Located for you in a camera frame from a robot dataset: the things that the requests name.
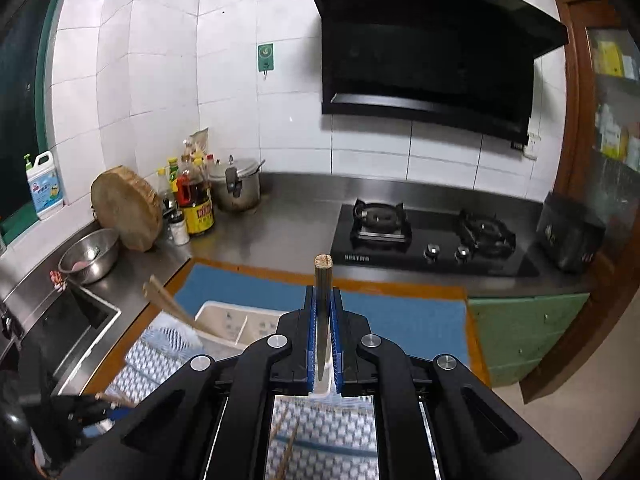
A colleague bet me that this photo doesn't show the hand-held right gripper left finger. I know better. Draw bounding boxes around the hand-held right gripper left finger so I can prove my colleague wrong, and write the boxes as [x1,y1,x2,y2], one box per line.
[60,287,320,480]

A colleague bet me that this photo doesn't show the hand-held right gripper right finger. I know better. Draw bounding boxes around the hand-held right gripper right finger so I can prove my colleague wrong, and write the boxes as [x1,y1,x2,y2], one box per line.
[332,287,581,480]

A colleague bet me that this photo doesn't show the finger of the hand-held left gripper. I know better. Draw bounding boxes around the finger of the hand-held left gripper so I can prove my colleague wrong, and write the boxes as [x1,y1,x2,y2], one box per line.
[50,393,134,438]

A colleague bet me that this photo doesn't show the tan wooden chopstick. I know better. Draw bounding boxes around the tan wooden chopstick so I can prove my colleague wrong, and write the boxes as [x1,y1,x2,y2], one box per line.
[94,392,137,409]
[142,282,200,335]
[149,274,205,330]
[313,253,335,368]

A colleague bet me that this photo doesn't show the white plastic chopstick holder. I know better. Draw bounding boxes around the white plastic chopstick holder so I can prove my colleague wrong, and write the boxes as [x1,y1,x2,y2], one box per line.
[193,300,334,397]

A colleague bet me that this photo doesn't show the steel kitchen sink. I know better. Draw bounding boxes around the steel kitchen sink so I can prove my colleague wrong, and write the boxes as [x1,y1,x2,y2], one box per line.
[0,260,123,397]

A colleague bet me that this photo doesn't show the green base cabinet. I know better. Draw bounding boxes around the green base cabinet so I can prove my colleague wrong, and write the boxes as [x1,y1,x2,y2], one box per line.
[467,292,591,389]

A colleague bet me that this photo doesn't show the black gas stove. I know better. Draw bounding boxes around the black gas stove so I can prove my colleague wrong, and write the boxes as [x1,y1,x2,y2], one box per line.
[329,198,541,278]

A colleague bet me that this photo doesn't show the metal colander bowl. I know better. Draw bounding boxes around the metal colander bowl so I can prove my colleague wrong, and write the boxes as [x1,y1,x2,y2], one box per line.
[58,228,121,285]

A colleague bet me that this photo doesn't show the stainless steel counter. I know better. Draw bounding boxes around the stainless steel counter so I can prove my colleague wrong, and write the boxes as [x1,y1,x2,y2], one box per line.
[0,172,597,397]

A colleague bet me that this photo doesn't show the small white shaker jar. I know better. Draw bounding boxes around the small white shaker jar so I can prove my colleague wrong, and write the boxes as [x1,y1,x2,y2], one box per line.
[168,209,191,246]

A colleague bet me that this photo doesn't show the dark sauce bottle yellow label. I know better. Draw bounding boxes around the dark sauce bottle yellow label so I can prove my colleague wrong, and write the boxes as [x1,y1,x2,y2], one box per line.
[175,154,215,237]

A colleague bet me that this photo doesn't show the round wooden chopping board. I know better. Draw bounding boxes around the round wooden chopping board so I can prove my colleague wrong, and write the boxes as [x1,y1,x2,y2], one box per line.
[90,165,165,253]

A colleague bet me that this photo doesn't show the metal pressure cooker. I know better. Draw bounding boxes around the metal pressure cooker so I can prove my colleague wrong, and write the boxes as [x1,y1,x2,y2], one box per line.
[207,155,266,213]

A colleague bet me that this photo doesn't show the black countertop appliance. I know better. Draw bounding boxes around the black countertop appliance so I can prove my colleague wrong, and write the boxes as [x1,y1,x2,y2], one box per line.
[536,190,606,275]

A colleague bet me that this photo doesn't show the clear glass bottle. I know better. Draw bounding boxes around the clear glass bottle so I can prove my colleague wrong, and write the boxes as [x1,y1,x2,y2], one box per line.
[155,167,174,212]

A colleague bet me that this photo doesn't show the white detergent jug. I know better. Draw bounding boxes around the white detergent jug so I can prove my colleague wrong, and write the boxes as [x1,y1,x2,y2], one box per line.
[23,151,66,220]

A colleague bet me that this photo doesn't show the noodle packet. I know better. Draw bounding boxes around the noodle packet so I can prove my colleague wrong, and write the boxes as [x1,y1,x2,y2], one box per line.
[182,127,210,162]

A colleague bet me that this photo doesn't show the green framed window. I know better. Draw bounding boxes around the green framed window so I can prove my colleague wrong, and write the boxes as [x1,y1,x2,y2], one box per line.
[0,0,77,243]

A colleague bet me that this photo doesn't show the black range hood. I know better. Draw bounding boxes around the black range hood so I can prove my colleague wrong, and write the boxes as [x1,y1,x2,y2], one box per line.
[305,0,570,146]

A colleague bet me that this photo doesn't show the wooden glass door cabinet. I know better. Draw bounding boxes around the wooden glass door cabinet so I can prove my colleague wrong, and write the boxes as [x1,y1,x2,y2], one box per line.
[520,0,640,406]

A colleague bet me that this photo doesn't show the green wall hook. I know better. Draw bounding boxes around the green wall hook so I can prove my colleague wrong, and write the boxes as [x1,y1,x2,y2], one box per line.
[257,42,277,81]

